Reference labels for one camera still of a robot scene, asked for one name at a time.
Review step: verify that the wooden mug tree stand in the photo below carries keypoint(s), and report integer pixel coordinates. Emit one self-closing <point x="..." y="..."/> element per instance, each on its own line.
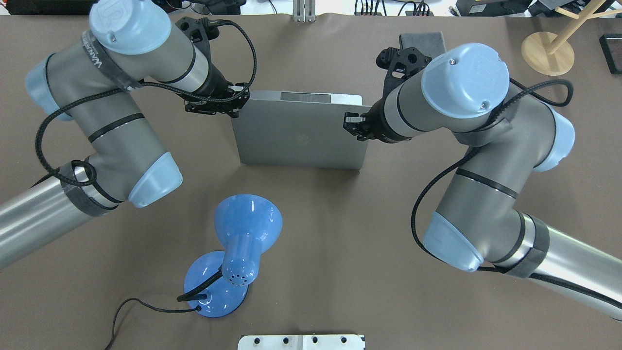
<point x="551" y="54"/>

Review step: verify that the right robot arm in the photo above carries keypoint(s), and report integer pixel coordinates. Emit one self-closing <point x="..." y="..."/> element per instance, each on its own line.
<point x="511" y="131"/>

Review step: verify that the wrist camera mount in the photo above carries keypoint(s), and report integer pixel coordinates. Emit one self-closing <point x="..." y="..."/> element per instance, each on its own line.
<point x="401" y="64"/>
<point x="200" y="32"/>

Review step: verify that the aluminium frame post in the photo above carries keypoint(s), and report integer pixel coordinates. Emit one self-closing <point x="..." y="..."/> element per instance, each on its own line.
<point x="304" y="11"/>

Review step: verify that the folded grey cloth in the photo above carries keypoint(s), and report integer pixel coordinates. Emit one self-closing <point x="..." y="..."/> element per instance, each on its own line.
<point x="430" y="44"/>

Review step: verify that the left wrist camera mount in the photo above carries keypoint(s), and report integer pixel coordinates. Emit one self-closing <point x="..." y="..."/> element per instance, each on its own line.
<point x="200" y="32"/>

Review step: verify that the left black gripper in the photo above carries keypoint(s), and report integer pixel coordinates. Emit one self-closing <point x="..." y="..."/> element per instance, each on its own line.
<point x="215" y="83"/>

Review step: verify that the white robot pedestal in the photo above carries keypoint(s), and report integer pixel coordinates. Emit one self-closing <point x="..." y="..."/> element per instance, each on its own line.
<point x="303" y="342"/>

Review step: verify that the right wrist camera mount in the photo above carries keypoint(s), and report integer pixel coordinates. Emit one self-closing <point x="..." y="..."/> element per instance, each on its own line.
<point x="401" y="64"/>

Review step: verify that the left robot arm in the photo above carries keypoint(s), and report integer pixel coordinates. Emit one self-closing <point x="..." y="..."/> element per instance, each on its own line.
<point x="130" y="44"/>

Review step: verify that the grey laptop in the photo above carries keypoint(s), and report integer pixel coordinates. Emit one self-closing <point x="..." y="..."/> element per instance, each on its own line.
<point x="300" y="129"/>

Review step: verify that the blue desk lamp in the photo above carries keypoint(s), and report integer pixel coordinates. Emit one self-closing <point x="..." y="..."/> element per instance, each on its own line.
<point x="246" y="225"/>

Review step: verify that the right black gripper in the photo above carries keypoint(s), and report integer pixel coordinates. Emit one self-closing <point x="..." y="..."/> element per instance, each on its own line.
<point x="376" y="127"/>

